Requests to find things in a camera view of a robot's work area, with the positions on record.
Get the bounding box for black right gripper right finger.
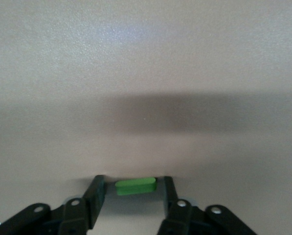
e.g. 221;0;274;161
163;176;259;235

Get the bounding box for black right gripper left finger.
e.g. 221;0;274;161
0;174;106;235

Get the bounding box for green foam letter l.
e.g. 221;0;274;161
115;177;157;196

